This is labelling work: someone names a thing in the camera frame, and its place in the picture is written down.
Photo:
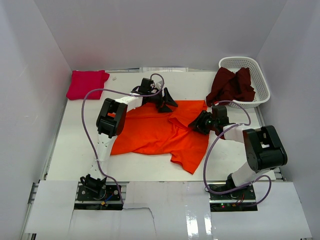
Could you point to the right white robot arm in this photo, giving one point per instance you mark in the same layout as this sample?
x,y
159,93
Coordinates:
x,y
264,150

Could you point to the orange t shirt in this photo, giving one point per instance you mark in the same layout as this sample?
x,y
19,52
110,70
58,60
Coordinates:
x,y
148,132

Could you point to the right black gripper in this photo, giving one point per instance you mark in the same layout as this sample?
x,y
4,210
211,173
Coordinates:
x,y
198,123

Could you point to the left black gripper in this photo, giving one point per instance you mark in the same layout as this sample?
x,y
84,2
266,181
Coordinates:
x,y
167,100

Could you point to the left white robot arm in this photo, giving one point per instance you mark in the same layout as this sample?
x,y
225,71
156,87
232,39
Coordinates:
x,y
111,121

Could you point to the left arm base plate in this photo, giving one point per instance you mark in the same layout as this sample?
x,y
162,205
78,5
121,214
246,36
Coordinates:
x,y
110,192

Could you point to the folded pink t shirt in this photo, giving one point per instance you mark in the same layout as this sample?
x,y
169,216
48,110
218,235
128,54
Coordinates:
x,y
83,82

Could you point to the dark red t shirt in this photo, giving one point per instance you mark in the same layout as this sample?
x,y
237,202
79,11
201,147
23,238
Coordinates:
x,y
231,86

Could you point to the white plastic basket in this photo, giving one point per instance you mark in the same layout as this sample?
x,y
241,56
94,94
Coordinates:
x,y
258,81

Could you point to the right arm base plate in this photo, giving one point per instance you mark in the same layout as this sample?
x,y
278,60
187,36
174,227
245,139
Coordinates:
x,y
245,193

